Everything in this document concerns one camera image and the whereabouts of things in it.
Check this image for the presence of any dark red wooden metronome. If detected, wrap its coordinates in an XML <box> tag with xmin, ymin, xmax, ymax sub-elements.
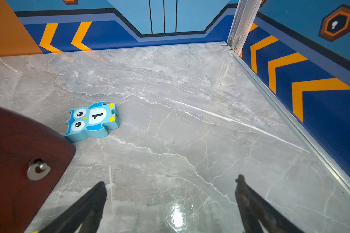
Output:
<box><xmin>0</xmin><ymin>107</ymin><xmax>76</xmax><ymax>233</ymax></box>

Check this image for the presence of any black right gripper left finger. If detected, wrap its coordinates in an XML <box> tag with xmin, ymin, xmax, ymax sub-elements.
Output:
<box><xmin>40</xmin><ymin>182</ymin><xmax>107</xmax><ymax>233</ymax></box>

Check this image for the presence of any aluminium corner post right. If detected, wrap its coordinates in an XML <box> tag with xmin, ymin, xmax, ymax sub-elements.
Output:
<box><xmin>227</xmin><ymin>0</ymin><xmax>262</xmax><ymax>55</ymax></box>

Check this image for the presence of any blue owl number block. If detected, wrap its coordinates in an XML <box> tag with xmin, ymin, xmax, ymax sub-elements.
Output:
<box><xmin>64</xmin><ymin>102</ymin><xmax>119</xmax><ymax>143</ymax></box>

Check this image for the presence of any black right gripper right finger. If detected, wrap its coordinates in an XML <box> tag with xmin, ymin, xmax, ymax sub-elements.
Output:
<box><xmin>235</xmin><ymin>174</ymin><xmax>303</xmax><ymax>233</ymax></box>

